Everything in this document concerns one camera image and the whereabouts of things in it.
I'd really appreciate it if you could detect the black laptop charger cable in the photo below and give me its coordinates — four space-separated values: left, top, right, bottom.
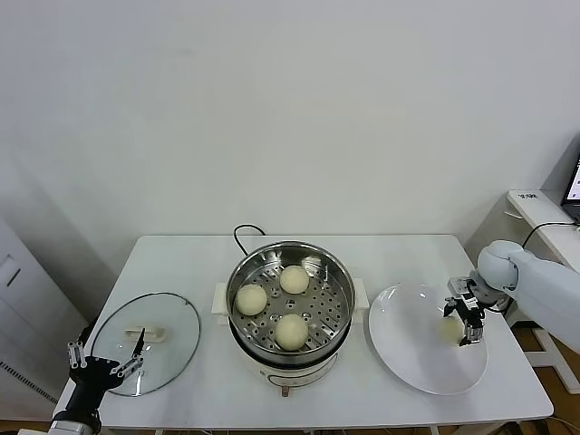
520 220 580 249

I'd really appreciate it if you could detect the black pot power cord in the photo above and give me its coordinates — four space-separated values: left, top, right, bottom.
233 224 268 257

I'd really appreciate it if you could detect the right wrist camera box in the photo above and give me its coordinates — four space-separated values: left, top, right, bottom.
447 276 478 301

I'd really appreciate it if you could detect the glass lid with white handle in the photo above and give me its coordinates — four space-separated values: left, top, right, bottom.
90 292 202 397

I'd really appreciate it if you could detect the open laptop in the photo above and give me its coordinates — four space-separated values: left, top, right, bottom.
560 156 580 226

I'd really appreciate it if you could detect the stainless steel steamer basket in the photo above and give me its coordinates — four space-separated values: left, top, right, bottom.
226 241 357 363

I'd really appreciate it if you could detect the white cabinet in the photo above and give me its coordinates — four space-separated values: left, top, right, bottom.
0 217 94 411

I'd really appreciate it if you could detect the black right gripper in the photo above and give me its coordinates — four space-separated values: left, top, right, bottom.
441 293 486 348

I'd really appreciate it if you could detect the white steamed baozi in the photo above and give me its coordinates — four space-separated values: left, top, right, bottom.
278 266 311 295
437 318 466 344
235 284 268 317
274 314 310 352

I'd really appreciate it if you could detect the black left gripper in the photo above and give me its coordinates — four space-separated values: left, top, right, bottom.
53 327 146 412

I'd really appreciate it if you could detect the white round plate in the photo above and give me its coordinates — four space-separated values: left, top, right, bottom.
367 283 490 395

